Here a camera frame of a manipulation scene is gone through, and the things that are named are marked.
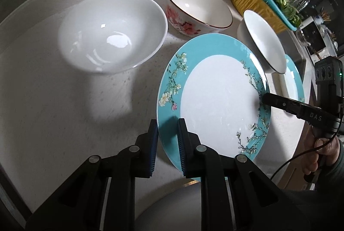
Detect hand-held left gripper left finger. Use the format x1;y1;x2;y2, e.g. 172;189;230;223
24;119;159;231

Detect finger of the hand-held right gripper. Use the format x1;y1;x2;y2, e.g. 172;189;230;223
260;92;305;119

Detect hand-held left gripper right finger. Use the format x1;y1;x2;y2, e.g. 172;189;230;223
177;118;307;231

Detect teal floral rim plate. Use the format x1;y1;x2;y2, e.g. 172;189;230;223
278;54;305;103
157;33;271;182

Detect small white dark-rimmed bowl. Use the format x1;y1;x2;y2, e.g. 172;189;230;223
237;10;287;74

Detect large white bowl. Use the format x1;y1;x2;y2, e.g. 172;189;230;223
57;0;168;75

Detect pink floral bowl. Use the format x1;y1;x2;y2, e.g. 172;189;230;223
164;0;233;37

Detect person's right hand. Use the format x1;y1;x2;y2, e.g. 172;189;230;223
302;136;342;176

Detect chopstick holder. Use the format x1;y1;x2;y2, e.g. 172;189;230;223
314;12;332;28

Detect green leafy vegetables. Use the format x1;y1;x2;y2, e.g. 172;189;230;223
269;0;303;28

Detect yellow ribbed basket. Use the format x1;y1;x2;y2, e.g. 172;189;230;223
230;0;289;34

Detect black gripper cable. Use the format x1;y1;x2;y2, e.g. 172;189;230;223
269;126;339;182

